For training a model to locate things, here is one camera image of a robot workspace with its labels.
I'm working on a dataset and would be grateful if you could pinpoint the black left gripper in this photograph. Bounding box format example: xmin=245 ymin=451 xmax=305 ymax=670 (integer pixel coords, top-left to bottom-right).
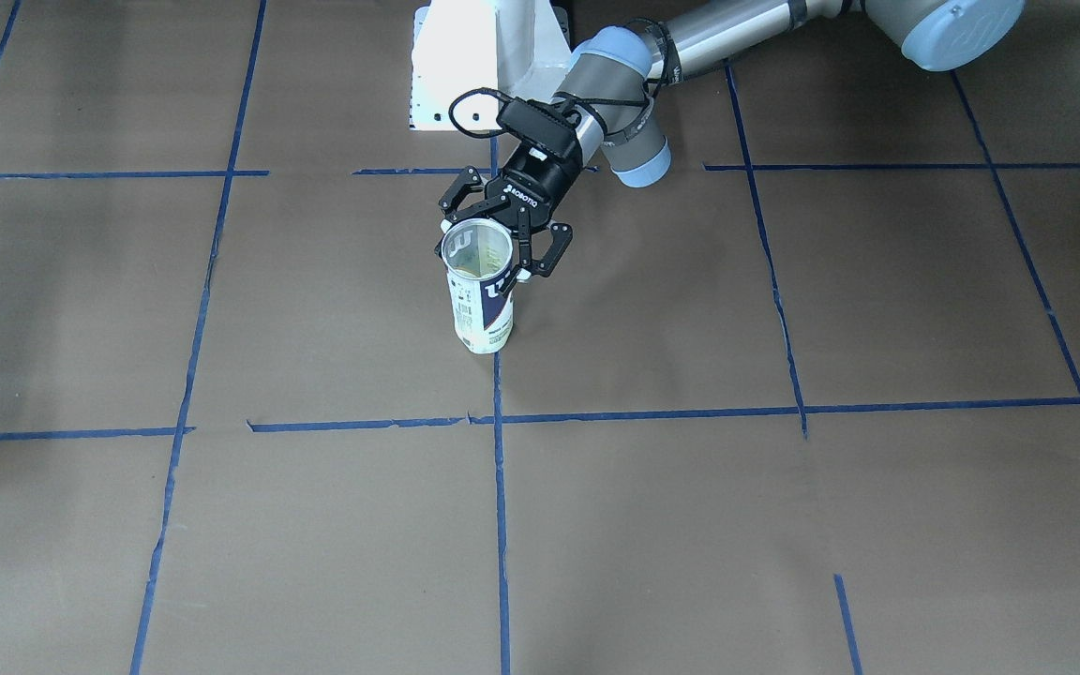
xmin=438 ymin=146 xmax=584 ymax=280

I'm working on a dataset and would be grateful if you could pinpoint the clear tennis ball can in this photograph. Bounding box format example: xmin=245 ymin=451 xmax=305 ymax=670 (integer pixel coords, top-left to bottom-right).
xmin=438 ymin=218 xmax=514 ymax=354

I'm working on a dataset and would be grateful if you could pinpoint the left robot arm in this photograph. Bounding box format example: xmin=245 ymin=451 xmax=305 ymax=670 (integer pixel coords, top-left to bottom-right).
xmin=434 ymin=1 xmax=1025 ymax=280

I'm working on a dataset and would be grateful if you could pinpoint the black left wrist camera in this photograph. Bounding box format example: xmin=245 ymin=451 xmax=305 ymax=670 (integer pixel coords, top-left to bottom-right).
xmin=497 ymin=97 xmax=583 ymax=162

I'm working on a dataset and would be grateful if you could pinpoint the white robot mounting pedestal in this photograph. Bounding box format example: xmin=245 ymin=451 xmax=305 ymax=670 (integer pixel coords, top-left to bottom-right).
xmin=409 ymin=1 xmax=573 ymax=131

